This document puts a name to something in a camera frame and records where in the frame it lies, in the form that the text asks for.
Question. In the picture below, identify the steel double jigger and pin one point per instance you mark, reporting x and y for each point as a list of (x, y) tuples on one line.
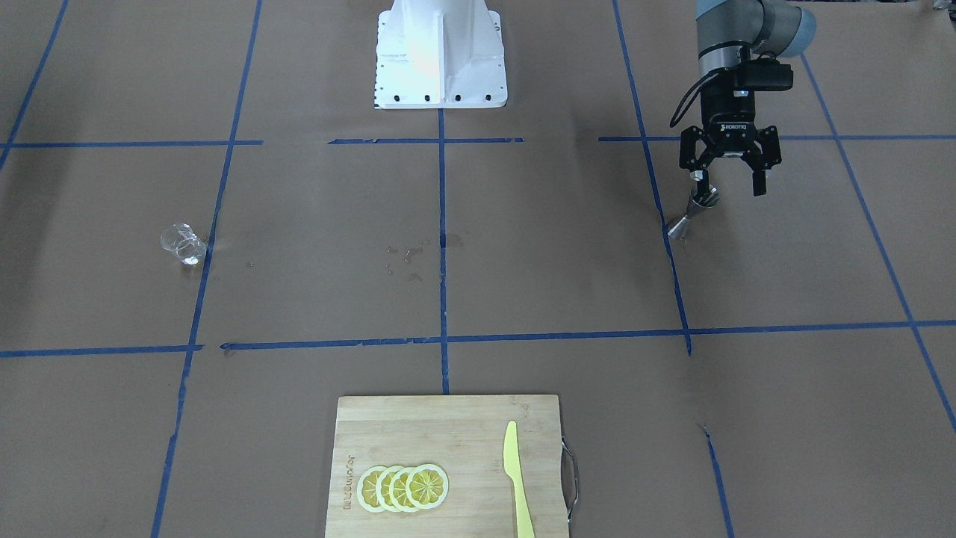
[(691, 215)]

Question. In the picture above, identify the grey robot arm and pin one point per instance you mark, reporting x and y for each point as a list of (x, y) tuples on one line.
[(741, 45)]

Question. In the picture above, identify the clear glass measuring cup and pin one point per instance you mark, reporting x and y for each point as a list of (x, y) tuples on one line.
[(181, 241)]

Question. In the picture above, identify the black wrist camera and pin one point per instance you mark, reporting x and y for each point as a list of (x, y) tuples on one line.
[(763, 75)]

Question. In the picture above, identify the yellow plastic knife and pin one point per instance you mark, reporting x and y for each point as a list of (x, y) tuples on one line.
[(513, 470)]

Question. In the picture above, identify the lemon slice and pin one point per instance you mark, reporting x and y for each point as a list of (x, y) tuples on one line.
[(427, 486), (383, 488), (368, 489), (397, 490)]

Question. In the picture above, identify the bamboo cutting board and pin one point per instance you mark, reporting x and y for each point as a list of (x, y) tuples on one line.
[(463, 434)]

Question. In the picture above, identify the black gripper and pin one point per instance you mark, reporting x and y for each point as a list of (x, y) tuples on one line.
[(730, 112)]

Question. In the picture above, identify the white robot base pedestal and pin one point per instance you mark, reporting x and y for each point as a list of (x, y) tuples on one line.
[(440, 55)]

